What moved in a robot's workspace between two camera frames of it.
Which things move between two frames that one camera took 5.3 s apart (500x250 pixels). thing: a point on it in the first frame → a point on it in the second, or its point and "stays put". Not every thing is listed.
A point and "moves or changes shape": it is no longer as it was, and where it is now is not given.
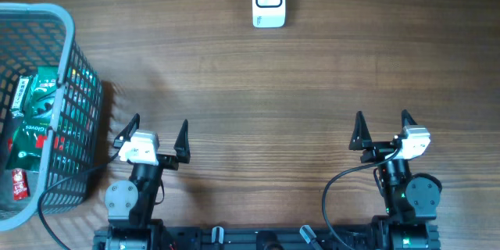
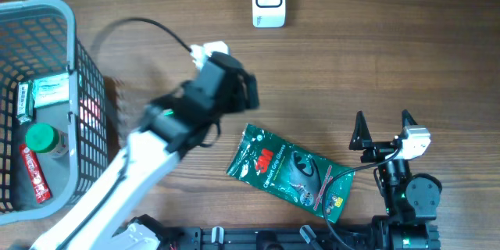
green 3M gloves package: [27, 135] → [291, 172]
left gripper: [182, 152] → [246, 101]
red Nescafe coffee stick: [19, 184] → [41, 188]
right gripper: [361, 140] stays put
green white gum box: [21, 95] moves or changes shape
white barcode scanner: [269, 0] stays put
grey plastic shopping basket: [51, 114] stays put
